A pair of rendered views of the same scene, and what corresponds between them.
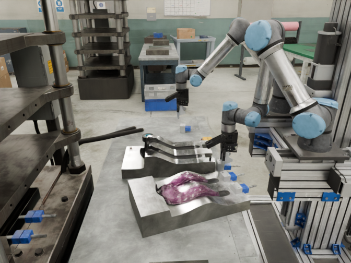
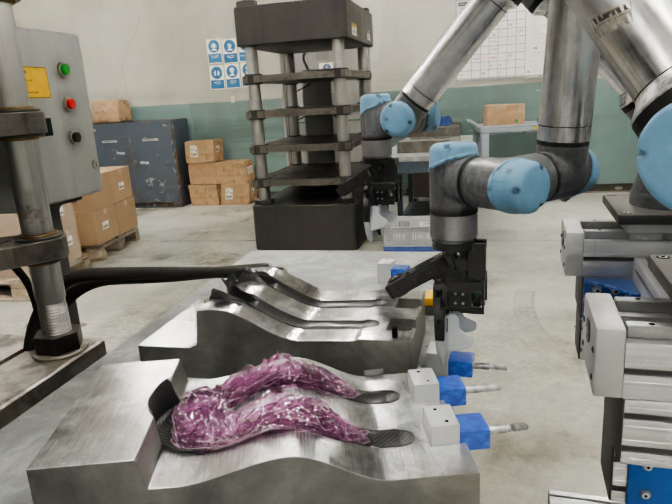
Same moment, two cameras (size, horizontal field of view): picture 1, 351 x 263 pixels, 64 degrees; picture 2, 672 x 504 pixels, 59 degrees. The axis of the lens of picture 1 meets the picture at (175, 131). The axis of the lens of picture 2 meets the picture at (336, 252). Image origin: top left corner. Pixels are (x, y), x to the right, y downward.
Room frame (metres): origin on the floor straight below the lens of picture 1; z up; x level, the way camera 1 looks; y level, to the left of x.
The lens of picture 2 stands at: (0.41, -0.36, 1.28)
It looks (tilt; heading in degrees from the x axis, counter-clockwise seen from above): 15 degrees down; 17
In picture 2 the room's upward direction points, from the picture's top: 4 degrees counter-clockwise
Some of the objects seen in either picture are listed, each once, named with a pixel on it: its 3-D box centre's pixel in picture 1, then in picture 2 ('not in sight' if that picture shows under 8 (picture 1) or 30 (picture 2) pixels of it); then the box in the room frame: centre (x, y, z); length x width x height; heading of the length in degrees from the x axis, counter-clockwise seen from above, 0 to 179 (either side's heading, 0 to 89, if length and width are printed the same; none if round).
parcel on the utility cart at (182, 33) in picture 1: (185, 34); (503, 117); (7.38, -0.27, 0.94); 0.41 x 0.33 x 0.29; 100
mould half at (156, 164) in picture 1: (167, 154); (288, 319); (1.40, 0.04, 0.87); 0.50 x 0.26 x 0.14; 93
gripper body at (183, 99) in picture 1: (182, 96); (381, 181); (1.86, -0.05, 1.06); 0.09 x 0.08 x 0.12; 84
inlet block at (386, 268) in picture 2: (189, 128); (404, 272); (1.86, -0.10, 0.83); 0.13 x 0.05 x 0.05; 84
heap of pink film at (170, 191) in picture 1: (188, 186); (267, 397); (1.05, -0.06, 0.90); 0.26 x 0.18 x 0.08; 110
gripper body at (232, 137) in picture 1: (228, 140); (458, 274); (1.34, -0.28, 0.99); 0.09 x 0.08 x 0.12; 88
